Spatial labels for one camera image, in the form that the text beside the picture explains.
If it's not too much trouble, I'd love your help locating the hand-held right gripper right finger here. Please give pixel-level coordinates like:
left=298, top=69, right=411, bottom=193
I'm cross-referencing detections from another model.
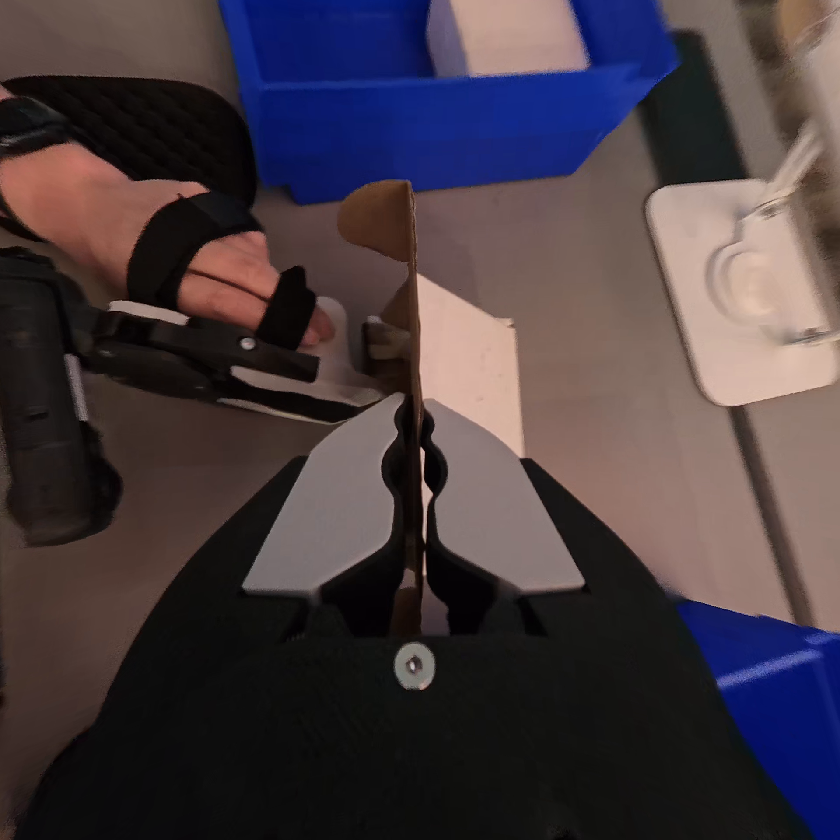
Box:
left=420, top=398, right=586, bottom=636

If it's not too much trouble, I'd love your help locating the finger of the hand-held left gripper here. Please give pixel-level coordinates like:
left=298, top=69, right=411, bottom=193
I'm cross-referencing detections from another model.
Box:
left=363, top=315, right=412, bottom=363

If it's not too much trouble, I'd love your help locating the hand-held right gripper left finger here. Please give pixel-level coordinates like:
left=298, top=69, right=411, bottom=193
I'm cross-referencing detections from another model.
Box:
left=241, top=392, right=413, bottom=636

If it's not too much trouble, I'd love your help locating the white cardboard box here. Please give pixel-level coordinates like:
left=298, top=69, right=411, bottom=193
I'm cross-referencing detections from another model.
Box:
left=425, top=0, right=592, bottom=78
left=338, top=180, right=526, bottom=636

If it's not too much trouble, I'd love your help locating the person's left hand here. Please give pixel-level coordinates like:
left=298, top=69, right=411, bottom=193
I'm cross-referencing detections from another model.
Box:
left=0, top=141, right=337, bottom=349

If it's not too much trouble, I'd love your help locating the blue plastic bin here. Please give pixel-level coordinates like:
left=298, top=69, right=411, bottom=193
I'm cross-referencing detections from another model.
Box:
left=676, top=598, right=840, bottom=840
left=218, top=0, right=681, bottom=206

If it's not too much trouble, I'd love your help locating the black wristwatch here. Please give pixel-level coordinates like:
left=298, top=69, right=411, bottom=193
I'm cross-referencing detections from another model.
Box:
left=0, top=97, right=72, bottom=158

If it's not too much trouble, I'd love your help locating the instruction sheet on stand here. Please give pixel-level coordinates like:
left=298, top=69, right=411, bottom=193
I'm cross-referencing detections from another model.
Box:
left=645, top=0, right=840, bottom=408

